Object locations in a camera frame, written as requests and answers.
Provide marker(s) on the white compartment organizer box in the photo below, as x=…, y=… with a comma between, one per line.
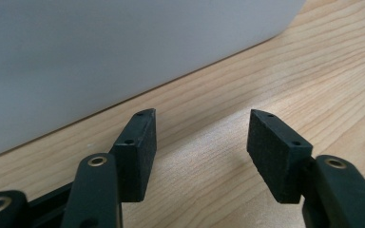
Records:
x=107, y=53

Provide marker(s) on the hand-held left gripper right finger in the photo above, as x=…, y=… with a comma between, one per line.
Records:
x=275, y=158

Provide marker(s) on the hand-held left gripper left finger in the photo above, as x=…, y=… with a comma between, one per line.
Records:
x=136, y=158

